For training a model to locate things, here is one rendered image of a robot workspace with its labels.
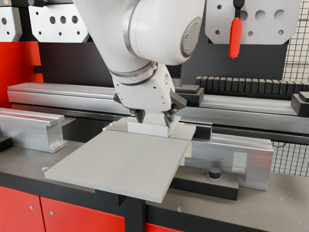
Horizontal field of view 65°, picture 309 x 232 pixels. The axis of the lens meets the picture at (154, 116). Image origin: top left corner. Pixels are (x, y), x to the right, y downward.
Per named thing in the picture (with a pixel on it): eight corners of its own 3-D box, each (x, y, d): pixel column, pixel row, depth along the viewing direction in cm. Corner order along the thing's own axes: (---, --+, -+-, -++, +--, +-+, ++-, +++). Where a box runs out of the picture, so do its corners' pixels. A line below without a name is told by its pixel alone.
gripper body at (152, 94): (169, 46, 40) (177, 89, 49) (113, 45, 43) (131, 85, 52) (158, 82, 36) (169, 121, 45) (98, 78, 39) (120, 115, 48)
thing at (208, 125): (127, 129, 60) (127, 117, 59) (132, 125, 63) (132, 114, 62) (209, 139, 54) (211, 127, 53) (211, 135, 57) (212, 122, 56)
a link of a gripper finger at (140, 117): (138, 95, 50) (145, 113, 56) (124, 94, 51) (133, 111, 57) (134, 107, 49) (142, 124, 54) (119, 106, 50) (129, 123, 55)
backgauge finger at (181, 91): (143, 118, 63) (143, 100, 61) (169, 95, 86) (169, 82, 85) (189, 124, 59) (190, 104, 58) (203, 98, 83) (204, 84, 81)
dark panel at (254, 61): (44, 92, 130) (31, 2, 116) (47, 91, 132) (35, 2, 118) (276, 112, 96) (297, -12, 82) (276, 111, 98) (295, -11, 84)
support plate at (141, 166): (44, 178, 36) (43, 172, 36) (122, 121, 60) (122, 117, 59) (161, 203, 30) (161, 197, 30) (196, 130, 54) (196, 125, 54)
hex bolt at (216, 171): (206, 179, 51) (207, 172, 50) (208, 172, 53) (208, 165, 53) (220, 181, 50) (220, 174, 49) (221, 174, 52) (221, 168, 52)
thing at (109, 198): (103, 286, 42) (93, 179, 36) (135, 227, 55) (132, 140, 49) (123, 293, 41) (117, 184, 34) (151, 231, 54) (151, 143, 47)
